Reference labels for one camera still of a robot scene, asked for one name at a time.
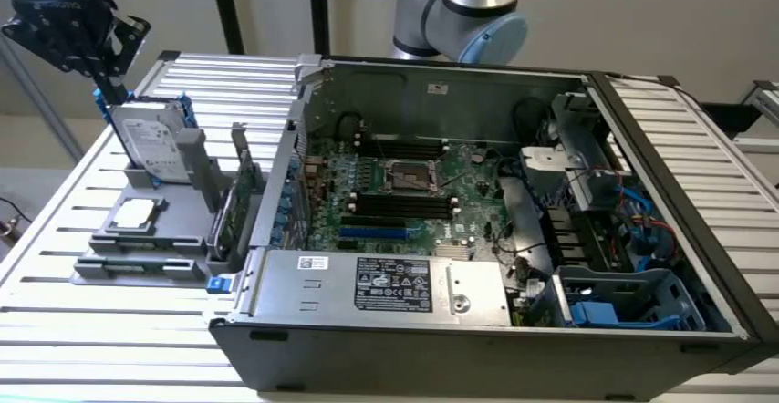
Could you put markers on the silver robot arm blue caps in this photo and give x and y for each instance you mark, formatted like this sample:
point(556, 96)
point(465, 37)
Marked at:
point(468, 6)

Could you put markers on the black RAM slot bank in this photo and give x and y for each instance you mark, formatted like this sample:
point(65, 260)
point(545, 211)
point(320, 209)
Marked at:
point(404, 203)
point(401, 147)

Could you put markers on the black expansion slot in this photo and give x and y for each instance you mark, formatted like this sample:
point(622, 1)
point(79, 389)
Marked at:
point(371, 221)

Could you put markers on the blue expansion slot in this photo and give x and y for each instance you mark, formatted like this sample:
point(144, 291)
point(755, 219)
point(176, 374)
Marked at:
point(372, 232)

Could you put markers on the black stand pole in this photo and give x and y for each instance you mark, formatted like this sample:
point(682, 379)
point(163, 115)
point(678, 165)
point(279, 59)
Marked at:
point(317, 6)
point(225, 6)

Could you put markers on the silver hard disk drive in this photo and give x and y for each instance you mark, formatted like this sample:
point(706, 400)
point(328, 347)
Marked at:
point(152, 143)

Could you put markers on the grey parts rack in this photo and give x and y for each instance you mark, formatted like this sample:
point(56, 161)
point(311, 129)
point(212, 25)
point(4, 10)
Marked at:
point(195, 193)

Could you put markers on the silver CPU chip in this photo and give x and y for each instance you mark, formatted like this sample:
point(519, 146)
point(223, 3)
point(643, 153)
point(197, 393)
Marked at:
point(141, 213)

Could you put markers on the green graphics card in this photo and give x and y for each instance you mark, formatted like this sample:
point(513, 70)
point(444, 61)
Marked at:
point(237, 202)

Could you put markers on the blue case latch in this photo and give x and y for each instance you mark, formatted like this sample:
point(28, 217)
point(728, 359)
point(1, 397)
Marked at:
point(220, 284)

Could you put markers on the green motherboard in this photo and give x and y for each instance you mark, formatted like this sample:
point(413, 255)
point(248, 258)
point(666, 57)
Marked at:
point(468, 202)

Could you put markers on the silver power supply unit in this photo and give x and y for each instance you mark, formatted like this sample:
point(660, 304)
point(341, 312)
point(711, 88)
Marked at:
point(389, 284)

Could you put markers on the silver chipset heatsink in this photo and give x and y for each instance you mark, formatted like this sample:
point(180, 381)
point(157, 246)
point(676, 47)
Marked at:
point(453, 252)

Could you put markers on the metal drive cage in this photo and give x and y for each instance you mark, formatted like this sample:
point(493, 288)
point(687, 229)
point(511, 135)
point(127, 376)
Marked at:
point(572, 157)

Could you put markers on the black fan shroud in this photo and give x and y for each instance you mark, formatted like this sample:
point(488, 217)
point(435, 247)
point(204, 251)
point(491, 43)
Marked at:
point(577, 239)

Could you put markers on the open black PC case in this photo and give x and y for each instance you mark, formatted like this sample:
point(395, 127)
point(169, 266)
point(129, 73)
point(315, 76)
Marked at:
point(487, 357)

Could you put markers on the black box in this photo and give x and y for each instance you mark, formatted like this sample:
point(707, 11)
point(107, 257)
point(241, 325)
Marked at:
point(727, 116)

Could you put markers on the grey blue disk bay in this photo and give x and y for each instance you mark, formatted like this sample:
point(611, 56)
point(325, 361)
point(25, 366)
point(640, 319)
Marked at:
point(639, 298)

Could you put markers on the aluminium profile post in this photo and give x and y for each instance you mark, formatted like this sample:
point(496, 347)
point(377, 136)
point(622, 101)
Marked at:
point(36, 97)

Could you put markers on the CPU socket with metal frame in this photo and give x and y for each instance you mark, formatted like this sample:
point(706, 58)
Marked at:
point(403, 176)

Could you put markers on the aluminium frame table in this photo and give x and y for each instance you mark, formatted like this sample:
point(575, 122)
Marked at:
point(760, 116)

